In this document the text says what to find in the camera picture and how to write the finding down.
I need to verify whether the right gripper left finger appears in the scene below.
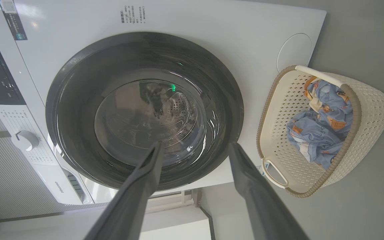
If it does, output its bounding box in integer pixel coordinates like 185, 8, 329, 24
85, 141, 165, 240

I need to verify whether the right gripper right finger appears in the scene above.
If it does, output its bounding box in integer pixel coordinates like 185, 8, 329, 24
228, 142, 310, 240

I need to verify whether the blue bear-print garment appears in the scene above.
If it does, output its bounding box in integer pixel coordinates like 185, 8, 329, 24
286, 110, 346, 170

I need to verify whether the dark round glass washer door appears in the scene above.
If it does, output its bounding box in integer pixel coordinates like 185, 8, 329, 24
45, 32, 244, 191

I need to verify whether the blue garment with cream lining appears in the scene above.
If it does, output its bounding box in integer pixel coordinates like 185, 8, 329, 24
304, 77, 354, 134

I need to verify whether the white washing machine dial knob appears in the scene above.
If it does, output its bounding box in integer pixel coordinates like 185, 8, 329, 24
11, 130, 40, 151

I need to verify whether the white front-load washing machine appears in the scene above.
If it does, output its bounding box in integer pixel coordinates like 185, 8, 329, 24
0, 0, 327, 205

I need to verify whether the dark label sticker with text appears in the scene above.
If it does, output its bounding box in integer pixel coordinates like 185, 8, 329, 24
0, 0, 28, 41

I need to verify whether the white detergent drawer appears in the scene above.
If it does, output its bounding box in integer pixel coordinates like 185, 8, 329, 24
34, 163, 94, 205

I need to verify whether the cream perforated laundry basket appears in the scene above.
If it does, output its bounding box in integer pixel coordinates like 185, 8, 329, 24
256, 65, 384, 198

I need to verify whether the white drain filter cover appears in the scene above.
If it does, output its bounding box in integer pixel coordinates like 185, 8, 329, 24
276, 33, 313, 73

